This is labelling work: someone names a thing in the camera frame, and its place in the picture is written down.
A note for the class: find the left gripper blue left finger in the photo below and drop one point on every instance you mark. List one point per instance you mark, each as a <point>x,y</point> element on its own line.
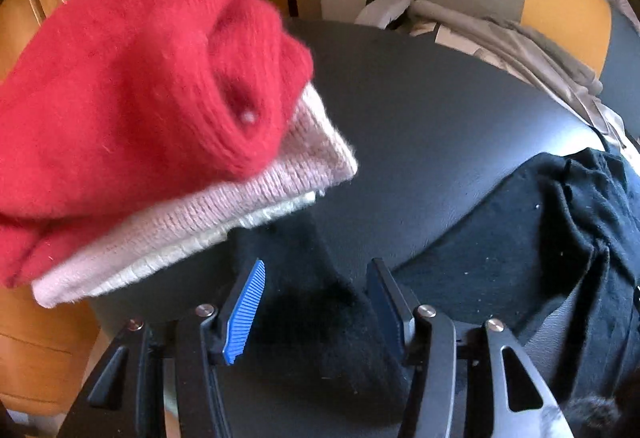
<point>236,316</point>

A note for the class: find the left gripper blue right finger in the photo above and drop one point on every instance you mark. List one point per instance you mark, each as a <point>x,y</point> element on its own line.
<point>391,308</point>

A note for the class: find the black knit sweater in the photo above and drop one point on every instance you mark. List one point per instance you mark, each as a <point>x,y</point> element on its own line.
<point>557,229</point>

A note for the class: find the cream knit sweater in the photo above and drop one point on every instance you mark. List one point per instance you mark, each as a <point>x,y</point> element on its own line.
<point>169,255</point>

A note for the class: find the pink knit sweater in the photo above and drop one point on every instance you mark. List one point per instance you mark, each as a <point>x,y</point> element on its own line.
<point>313,156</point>

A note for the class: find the red knit sweater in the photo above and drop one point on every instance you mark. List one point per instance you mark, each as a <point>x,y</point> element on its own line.
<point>117,105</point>

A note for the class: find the grey hoodie on chair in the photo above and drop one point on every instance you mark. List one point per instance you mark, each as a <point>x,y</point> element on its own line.
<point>533,58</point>

